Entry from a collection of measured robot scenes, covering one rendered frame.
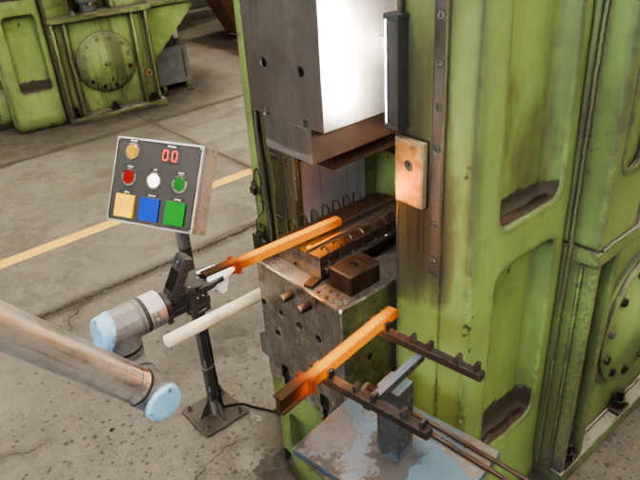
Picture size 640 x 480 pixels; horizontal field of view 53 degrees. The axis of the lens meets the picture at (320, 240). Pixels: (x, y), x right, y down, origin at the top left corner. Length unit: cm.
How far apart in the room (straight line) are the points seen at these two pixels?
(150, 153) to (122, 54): 438
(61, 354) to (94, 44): 526
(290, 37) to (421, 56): 32
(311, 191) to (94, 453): 139
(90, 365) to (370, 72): 94
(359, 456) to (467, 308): 45
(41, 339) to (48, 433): 165
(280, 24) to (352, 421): 99
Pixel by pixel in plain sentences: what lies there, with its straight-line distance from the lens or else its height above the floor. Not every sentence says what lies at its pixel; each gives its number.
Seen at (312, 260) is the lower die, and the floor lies 97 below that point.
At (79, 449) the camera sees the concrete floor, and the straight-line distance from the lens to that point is 285.
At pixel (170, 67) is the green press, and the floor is 25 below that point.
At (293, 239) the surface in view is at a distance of 179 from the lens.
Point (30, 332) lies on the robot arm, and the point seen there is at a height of 121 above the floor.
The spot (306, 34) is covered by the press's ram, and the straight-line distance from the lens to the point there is 156.
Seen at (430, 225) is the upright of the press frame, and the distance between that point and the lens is 164.
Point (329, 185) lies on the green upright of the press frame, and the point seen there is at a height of 104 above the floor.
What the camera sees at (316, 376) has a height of 98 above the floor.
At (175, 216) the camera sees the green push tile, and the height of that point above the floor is 100.
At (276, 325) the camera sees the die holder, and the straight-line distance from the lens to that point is 203.
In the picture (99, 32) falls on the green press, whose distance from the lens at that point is 647.
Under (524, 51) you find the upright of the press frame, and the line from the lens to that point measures 163.
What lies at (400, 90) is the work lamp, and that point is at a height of 147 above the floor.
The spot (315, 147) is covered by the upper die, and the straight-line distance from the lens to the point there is 166.
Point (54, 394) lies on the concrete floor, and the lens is 314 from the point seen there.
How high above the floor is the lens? 192
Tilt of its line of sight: 30 degrees down
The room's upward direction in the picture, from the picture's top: 4 degrees counter-clockwise
